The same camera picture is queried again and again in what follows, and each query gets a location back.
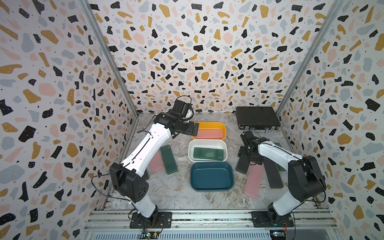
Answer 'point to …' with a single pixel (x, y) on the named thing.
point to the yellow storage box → (212, 125)
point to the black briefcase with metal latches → (257, 118)
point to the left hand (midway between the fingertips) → (191, 127)
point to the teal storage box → (211, 176)
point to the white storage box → (221, 144)
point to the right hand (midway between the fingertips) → (247, 156)
